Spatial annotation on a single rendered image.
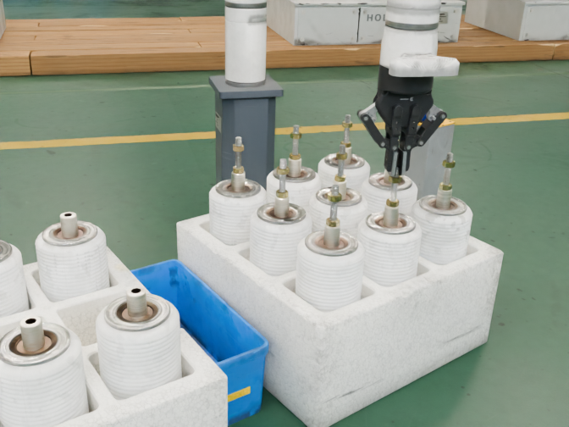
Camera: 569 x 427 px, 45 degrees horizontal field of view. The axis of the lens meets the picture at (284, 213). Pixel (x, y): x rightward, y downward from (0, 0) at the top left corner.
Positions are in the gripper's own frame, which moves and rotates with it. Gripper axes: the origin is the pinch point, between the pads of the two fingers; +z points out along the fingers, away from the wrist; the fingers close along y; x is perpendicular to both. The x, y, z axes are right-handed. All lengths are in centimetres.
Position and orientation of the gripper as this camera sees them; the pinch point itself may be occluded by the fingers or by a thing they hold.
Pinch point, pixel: (396, 161)
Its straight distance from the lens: 101.5
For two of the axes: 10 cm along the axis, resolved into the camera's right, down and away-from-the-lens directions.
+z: -0.3, 9.1, 4.2
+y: -9.8, 0.5, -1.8
